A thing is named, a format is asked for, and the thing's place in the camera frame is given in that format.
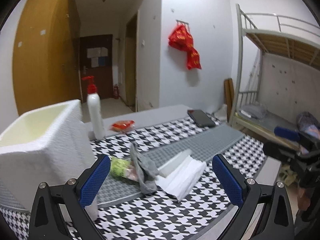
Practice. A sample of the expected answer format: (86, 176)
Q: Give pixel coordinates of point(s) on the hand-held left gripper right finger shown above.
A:
(227, 180)

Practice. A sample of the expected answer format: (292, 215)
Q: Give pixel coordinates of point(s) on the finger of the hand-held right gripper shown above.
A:
(278, 152)
(287, 133)

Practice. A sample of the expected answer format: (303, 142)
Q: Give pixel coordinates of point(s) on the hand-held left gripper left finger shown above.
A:
(96, 177)

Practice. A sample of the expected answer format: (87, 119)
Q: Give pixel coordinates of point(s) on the green tissue packet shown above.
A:
(120, 167)

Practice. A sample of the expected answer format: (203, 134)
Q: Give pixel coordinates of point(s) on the white face mask stack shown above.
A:
(185, 180)

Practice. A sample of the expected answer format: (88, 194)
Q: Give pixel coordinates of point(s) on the grey sock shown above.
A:
(146, 172)

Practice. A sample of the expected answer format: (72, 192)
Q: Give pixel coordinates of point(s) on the white foam box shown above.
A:
(50, 150)

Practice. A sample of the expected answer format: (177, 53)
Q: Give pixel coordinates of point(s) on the person's right hand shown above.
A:
(304, 200)

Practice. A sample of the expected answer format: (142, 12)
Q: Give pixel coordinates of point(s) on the patterned blanket bundle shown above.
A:
(308, 121)

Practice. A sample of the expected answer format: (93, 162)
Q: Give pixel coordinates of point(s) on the grey folded bedding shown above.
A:
(252, 111)

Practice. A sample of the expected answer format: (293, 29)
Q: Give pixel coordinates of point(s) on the translucent plastic pouch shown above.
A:
(175, 161)

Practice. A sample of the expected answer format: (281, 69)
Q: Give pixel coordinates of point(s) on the red snack packet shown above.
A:
(122, 125)

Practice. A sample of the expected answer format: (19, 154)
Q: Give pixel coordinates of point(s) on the black smartphone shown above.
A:
(201, 118)

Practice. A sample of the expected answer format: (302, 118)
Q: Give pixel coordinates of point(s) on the white lotion pump bottle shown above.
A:
(96, 110)

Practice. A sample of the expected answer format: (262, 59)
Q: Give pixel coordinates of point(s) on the leaning wooden board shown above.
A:
(228, 95)

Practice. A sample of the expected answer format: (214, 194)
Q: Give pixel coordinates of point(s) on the houndstooth table mat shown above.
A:
(162, 217)

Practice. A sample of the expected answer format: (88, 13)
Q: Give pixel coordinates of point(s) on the red fire extinguisher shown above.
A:
(116, 92)

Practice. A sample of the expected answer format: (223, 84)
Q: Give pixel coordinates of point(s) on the metal bunk bed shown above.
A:
(287, 45)

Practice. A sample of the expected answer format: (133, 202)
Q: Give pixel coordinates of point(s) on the dark brown entrance door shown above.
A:
(105, 80)

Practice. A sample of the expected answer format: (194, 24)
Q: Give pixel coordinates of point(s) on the white paper notice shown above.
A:
(92, 52)
(103, 51)
(94, 62)

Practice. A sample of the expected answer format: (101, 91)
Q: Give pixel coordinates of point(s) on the blue paper notice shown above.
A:
(102, 60)

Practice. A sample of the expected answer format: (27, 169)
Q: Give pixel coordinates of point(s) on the wooden wardrobe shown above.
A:
(42, 62)

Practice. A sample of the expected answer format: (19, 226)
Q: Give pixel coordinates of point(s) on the red printed plastic bag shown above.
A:
(182, 40)

